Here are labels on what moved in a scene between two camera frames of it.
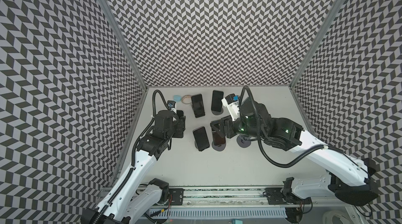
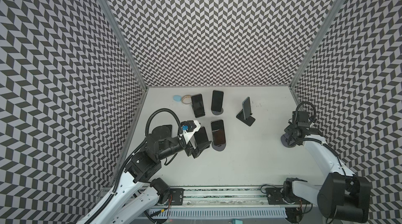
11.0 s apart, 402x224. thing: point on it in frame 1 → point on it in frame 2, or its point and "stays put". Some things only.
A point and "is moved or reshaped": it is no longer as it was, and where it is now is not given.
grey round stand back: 216,112 stays put
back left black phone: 198,105 stays put
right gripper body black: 228,126 → 290,134
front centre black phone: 218,140 stays put
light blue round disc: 177,98 stays put
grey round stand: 219,147 stays put
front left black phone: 201,138 stays put
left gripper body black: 179,126 → 188,149
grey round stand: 242,141 is moved or reshaped
